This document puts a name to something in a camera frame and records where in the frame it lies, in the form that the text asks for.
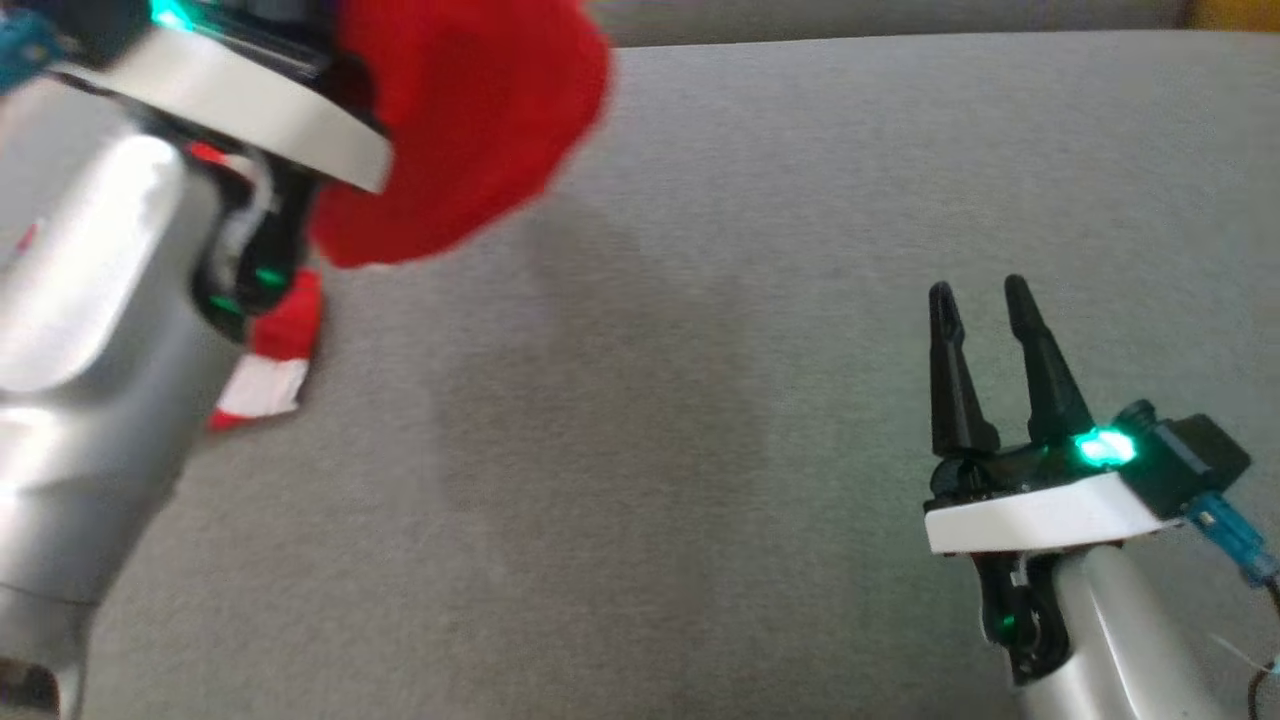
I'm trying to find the red basketball jersey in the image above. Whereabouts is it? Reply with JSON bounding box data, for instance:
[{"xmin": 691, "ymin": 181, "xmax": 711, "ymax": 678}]
[{"xmin": 205, "ymin": 0, "xmax": 613, "ymax": 433}]

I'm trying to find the yellow sofa cushion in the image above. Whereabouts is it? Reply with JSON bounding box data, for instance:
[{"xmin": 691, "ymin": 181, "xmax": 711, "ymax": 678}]
[{"xmin": 1185, "ymin": 0, "xmax": 1280, "ymax": 33}]

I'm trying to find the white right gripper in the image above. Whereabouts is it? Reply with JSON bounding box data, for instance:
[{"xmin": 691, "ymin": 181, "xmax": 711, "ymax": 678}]
[{"xmin": 923, "ymin": 274, "xmax": 1183, "ymax": 557}]

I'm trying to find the left camera cable blue plug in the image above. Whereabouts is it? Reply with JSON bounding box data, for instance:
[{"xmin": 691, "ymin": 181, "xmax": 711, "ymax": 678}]
[{"xmin": 0, "ymin": 8, "xmax": 63, "ymax": 96}]

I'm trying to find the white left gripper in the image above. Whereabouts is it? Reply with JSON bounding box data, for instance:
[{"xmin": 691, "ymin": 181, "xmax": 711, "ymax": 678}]
[{"xmin": 50, "ymin": 0, "xmax": 394, "ymax": 195}]

